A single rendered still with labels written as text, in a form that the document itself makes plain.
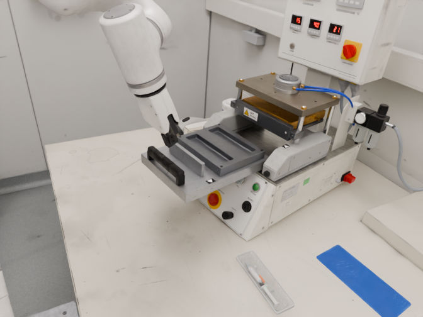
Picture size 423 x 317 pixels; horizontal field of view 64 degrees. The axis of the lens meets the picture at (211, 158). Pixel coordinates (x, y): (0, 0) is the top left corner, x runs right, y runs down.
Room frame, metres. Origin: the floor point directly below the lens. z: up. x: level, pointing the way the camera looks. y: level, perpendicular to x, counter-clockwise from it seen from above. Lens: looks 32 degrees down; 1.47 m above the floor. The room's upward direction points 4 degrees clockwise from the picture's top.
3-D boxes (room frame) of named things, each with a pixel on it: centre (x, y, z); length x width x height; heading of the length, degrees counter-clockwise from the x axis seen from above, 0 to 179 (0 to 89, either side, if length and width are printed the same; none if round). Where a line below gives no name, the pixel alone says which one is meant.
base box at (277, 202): (0.99, -0.22, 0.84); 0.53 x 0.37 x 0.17; 131
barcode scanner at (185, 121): (1.35, 0.08, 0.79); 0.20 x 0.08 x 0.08; 120
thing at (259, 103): (1.00, -0.22, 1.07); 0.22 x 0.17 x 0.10; 41
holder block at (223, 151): (0.84, -0.02, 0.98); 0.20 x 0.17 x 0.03; 41
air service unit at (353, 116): (0.93, -0.46, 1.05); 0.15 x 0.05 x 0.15; 41
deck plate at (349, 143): (1.03, -0.24, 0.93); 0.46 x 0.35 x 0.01; 131
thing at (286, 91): (1.01, -0.25, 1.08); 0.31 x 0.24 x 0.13; 41
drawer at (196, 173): (0.81, 0.01, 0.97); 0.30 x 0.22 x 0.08; 131
